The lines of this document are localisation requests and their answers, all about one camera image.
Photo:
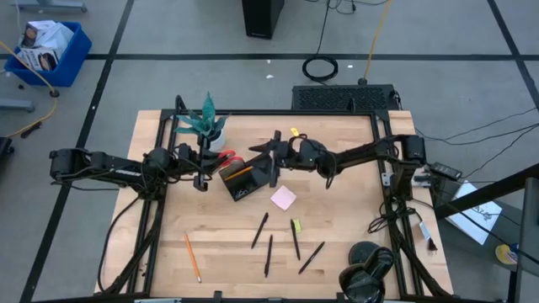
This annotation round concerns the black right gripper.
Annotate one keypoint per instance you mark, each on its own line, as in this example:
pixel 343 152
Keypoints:
pixel 290 155

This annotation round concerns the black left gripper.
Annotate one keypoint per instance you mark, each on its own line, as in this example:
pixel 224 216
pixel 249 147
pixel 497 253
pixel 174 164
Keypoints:
pixel 201 183

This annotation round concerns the yellow wooden pencil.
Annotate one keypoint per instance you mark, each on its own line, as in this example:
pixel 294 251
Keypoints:
pixel 192 256
pixel 238 173

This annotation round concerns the black mesh desk organizer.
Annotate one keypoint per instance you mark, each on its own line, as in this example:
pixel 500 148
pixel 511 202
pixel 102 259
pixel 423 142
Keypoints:
pixel 248 185

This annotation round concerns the black binder clip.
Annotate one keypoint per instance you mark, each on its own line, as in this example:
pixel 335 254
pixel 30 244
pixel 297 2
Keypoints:
pixel 241 193

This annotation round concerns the pink sticky note pad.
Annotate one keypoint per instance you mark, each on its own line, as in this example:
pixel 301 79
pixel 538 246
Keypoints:
pixel 283 198

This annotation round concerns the black ballpoint pen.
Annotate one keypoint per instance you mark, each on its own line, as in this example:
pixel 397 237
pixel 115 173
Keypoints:
pixel 259 230
pixel 311 257
pixel 268 256
pixel 295 240

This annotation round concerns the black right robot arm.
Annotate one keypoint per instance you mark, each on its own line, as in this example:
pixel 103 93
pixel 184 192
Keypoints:
pixel 366 153

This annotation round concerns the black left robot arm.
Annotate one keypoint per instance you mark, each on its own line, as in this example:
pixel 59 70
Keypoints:
pixel 118 168

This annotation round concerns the green plant in white pot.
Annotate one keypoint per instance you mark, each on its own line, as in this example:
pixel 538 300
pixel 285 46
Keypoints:
pixel 217 141

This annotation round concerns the black mesh computer case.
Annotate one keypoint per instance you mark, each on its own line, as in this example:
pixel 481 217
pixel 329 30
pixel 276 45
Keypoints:
pixel 337 97

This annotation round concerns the black computer tower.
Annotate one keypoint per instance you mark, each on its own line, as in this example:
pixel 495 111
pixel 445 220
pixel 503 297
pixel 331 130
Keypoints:
pixel 263 19

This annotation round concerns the white plug adapter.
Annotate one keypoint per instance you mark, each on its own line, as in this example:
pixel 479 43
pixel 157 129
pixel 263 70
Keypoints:
pixel 424 230

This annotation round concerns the blue plastic bin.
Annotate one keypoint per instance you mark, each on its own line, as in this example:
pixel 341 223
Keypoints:
pixel 73 63

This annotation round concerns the black power adapter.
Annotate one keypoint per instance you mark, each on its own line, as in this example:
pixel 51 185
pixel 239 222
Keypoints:
pixel 445 170

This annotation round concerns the grey metal table foot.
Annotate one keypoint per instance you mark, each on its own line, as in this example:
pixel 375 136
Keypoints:
pixel 50 6
pixel 17 105

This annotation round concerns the white printed box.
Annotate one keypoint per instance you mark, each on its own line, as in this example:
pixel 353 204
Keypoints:
pixel 35 59

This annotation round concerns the black caster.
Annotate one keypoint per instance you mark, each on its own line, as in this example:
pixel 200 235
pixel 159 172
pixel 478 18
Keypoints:
pixel 5 147

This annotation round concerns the white printed paper sheet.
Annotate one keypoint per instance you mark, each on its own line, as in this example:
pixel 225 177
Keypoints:
pixel 471 223

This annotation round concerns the black metal stand beam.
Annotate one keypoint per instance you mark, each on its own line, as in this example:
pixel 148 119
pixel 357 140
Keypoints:
pixel 484 192

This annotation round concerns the yellow round tag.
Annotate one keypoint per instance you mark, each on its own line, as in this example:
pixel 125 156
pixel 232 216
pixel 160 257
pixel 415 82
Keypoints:
pixel 504 254

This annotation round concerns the black metal table frame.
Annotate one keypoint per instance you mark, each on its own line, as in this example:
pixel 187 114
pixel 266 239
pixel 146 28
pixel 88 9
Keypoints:
pixel 269 112

